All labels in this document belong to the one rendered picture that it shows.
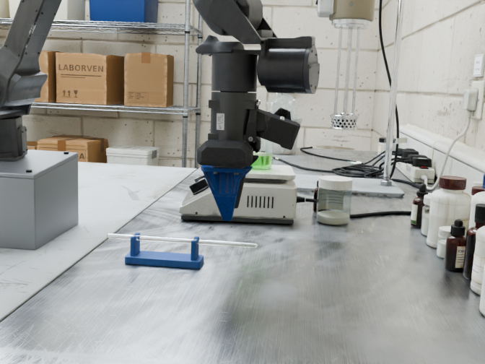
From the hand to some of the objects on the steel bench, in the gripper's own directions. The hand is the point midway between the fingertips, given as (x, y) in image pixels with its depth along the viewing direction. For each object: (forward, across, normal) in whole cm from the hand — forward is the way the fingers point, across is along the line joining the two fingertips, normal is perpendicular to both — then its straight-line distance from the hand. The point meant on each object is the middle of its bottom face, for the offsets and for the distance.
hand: (231, 188), depth 75 cm
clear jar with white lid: (+10, -29, +15) cm, 34 cm away
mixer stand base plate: (+10, -68, +18) cm, 71 cm away
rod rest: (+10, 0, -9) cm, 14 cm away
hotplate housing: (+10, -30, -1) cm, 32 cm away
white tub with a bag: (+9, -132, +3) cm, 133 cm away
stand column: (+9, -68, +30) cm, 75 cm away
